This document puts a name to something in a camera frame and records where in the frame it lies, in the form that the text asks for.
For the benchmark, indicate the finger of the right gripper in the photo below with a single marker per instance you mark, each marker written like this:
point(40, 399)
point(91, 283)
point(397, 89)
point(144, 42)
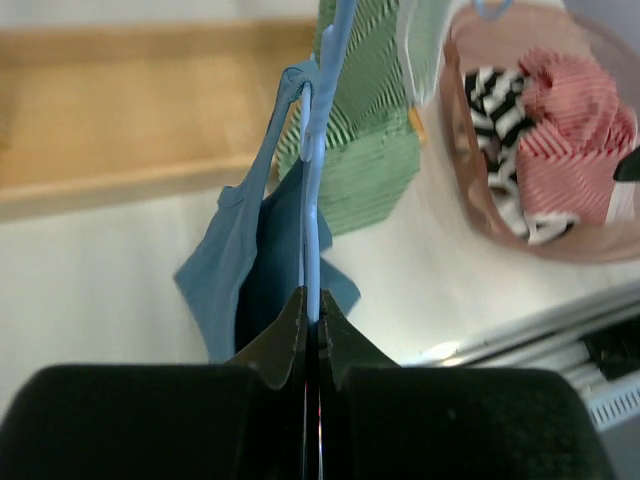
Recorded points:
point(628, 169)

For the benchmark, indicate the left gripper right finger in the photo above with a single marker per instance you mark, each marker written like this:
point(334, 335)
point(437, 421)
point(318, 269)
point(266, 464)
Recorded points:
point(384, 421)

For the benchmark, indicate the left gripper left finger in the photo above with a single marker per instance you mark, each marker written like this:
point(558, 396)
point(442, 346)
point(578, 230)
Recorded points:
point(243, 419)

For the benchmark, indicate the red white striped tank top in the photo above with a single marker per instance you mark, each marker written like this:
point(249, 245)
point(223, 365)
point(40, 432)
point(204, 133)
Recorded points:
point(582, 129)

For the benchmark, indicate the black white striped tank top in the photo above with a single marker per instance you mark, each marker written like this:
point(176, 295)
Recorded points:
point(499, 120)

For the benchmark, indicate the blue tank top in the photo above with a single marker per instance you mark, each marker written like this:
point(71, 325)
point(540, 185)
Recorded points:
point(246, 267)

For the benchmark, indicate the blue hanger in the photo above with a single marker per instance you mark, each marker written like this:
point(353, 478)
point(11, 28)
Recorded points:
point(491, 10)
point(316, 104)

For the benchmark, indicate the green white striped tank top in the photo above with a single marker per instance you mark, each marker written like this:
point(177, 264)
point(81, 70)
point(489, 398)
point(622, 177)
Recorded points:
point(372, 150)

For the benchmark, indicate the pink plastic basin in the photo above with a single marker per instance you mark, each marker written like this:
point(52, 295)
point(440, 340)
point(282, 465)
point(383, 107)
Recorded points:
point(473, 42)

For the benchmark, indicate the wooden clothes rack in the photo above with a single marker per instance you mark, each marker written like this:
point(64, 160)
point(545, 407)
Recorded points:
point(99, 115)

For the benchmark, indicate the aluminium mounting rail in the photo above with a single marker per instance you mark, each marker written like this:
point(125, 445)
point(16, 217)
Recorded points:
point(540, 332)

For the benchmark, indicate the white slotted cable duct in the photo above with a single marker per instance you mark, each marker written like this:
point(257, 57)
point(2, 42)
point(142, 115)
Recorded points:
point(615, 406)

